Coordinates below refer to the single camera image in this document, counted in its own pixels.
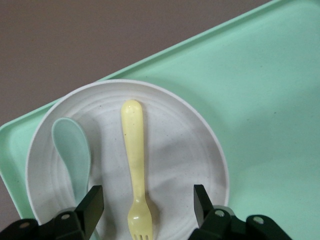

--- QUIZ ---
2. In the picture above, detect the yellow plastic fork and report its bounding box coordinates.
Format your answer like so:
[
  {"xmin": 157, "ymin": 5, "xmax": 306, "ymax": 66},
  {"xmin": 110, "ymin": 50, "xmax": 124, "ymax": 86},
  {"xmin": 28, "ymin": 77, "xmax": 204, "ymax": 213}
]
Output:
[{"xmin": 120, "ymin": 99, "xmax": 154, "ymax": 240}]

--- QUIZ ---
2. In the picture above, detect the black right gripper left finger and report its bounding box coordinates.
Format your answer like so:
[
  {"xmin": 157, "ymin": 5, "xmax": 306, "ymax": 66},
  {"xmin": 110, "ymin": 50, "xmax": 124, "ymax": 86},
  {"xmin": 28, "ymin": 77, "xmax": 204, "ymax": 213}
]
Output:
[{"xmin": 0, "ymin": 184, "xmax": 105, "ymax": 240}]

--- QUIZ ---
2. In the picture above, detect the light green rectangular tray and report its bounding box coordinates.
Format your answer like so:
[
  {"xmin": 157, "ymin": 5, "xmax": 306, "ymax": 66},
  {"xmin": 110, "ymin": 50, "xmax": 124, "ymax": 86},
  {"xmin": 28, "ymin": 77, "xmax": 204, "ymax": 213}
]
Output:
[{"xmin": 0, "ymin": 0, "xmax": 320, "ymax": 240}]

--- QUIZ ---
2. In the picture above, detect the beige round plate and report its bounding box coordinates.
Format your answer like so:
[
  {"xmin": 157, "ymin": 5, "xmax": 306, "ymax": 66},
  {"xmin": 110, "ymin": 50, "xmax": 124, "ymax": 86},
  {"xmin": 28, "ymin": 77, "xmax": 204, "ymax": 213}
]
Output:
[{"xmin": 24, "ymin": 79, "xmax": 230, "ymax": 240}]

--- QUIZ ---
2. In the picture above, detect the light green plastic spoon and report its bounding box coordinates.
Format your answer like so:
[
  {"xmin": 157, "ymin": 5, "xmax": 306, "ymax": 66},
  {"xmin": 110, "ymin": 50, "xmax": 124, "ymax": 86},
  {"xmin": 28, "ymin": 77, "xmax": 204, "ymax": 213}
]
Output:
[{"xmin": 51, "ymin": 116, "xmax": 92, "ymax": 210}]

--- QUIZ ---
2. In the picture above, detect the brown table cover mat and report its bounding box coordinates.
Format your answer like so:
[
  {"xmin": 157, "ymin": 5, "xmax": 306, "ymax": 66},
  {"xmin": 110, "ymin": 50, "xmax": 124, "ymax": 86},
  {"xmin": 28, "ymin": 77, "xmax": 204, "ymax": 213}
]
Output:
[{"xmin": 0, "ymin": 0, "xmax": 276, "ymax": 126}]

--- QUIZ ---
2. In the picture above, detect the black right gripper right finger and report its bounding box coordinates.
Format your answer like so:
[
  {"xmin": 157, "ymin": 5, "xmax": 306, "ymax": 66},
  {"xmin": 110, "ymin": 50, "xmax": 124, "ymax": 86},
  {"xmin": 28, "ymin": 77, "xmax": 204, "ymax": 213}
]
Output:
[{"xmin": 187, "ymin": 184, "xmax": 293, "ymax": 240}]

